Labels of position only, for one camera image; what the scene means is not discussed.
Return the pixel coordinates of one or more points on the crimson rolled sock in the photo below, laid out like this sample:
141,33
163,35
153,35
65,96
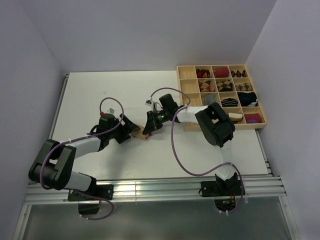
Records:
221,72

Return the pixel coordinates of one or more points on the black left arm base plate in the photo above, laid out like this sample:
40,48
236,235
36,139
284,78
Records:
90,201

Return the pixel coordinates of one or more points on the tan sock with purple stripes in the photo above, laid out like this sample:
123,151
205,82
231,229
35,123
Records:
139,133

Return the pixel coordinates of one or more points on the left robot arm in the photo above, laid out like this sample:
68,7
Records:
53,165

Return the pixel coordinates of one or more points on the magenta purple rolled sock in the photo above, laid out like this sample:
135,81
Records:
252,118

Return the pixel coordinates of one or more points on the grey brown argyle rolled sock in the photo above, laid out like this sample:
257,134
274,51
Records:
243,87

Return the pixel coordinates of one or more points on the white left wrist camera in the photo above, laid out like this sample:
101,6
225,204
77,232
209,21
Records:
109,111

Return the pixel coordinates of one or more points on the tan orange argyle sock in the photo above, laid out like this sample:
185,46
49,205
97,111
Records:
206,85

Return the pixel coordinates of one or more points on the black blue rolled sock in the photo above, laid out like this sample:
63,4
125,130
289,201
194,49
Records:
248,99

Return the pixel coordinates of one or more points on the brown white argyle rolled sock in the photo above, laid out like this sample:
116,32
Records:
238,73

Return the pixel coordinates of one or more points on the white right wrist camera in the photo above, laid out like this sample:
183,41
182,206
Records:
155,106

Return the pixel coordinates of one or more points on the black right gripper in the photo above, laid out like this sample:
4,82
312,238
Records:
152,124

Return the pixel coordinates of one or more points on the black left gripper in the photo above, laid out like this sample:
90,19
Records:
126,129

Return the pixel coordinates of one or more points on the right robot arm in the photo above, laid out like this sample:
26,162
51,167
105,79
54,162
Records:
215,125

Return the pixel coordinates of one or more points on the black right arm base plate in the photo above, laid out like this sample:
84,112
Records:
228,190

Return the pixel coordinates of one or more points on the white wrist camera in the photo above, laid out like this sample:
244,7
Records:
155,106
109,111

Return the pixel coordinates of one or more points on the black white striped rolled sock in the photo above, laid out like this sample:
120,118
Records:
229,102

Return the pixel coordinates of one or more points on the red orange argyle rolled sock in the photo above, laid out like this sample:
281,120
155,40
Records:
203,73

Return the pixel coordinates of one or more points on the wooden compartment tray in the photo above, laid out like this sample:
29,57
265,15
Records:
188,83

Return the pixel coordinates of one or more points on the brown tan argyle rolled sock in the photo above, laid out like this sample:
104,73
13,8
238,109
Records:
224,86

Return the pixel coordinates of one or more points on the beige rolled sock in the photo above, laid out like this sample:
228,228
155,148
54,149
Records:
235,117

